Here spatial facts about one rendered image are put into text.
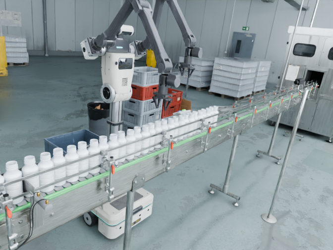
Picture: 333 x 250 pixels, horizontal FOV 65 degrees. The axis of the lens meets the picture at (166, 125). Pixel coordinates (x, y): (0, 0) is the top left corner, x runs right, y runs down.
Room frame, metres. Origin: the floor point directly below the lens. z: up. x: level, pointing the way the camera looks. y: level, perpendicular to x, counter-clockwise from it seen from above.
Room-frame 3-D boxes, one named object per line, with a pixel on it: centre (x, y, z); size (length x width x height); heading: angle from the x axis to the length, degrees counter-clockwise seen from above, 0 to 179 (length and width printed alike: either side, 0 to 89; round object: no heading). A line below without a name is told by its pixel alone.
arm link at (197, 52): (1.93, -0.13, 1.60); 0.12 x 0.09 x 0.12; 54
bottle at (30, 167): (0.89, 0.51, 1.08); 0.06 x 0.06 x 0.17
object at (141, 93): (4.24, 0.43, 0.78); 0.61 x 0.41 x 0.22; 150
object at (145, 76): (4.23, 0.43, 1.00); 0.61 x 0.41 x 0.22; 150
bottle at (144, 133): (1.40, 0.12, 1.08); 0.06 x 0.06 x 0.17
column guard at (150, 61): (11.87, 1.01, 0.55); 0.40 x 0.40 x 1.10; 53
